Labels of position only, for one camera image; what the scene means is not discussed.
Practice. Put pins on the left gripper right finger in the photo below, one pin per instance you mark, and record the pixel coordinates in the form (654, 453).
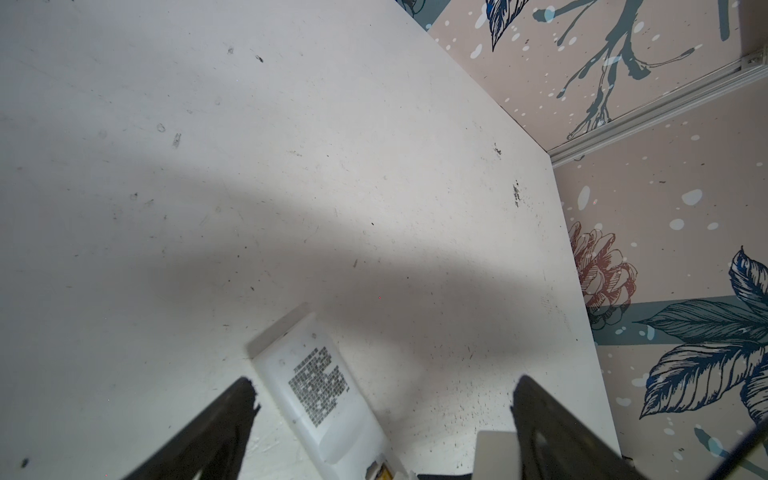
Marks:
(554, 444)

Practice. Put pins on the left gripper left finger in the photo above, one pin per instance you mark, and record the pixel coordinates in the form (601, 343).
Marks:
(213, 444)

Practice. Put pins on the white remote control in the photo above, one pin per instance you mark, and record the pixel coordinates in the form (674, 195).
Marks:
(309, 381)

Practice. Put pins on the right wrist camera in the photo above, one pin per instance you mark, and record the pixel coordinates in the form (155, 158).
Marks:
(497, 456)

